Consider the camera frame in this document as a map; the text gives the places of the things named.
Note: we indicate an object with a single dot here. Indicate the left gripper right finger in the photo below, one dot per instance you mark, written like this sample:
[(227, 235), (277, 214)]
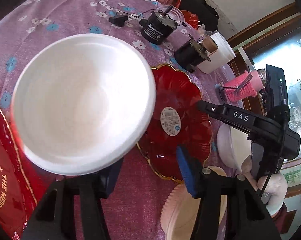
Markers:
[(246, 214)]

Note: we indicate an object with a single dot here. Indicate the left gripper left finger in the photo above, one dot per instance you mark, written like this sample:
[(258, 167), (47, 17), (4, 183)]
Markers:
[(54, 216)]

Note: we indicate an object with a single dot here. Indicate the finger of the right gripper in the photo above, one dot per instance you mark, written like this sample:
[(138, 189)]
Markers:
[(234, 116)]

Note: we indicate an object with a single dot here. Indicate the cream ridged plastic plate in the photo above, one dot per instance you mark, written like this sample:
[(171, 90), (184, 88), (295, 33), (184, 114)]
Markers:
[(179, 214)]

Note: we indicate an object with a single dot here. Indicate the red scalloped plastic plate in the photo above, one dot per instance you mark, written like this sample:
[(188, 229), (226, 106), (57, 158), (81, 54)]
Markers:
[(176, 121)]

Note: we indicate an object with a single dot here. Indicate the white foam bowl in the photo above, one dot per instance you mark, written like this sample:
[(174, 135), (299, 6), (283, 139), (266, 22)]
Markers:
[(82, 103), (234, 148)]

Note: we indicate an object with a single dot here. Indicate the pink sleeved thermos bottle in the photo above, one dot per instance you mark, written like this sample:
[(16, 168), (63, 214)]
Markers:
[(245, 85)]

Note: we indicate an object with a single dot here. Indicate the red wedding gift box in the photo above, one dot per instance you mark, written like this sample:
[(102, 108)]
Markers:
[(17, 200)]

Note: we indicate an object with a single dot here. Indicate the white plastic jar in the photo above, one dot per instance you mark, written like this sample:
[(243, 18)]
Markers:
[(220, 57)]

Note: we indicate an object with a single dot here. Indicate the red plastic bag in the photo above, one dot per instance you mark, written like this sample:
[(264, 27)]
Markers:
[(188, 13)]

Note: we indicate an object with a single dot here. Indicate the black cylindrical motor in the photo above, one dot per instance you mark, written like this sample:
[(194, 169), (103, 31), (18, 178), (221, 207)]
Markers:
[(158, 26)]

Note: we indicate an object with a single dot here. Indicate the black power adapter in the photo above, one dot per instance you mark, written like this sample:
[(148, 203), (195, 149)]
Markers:
[(118, 20)]

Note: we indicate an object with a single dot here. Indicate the purple floral tablecloth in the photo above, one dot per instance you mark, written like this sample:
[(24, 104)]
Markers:
[(133, 210)]

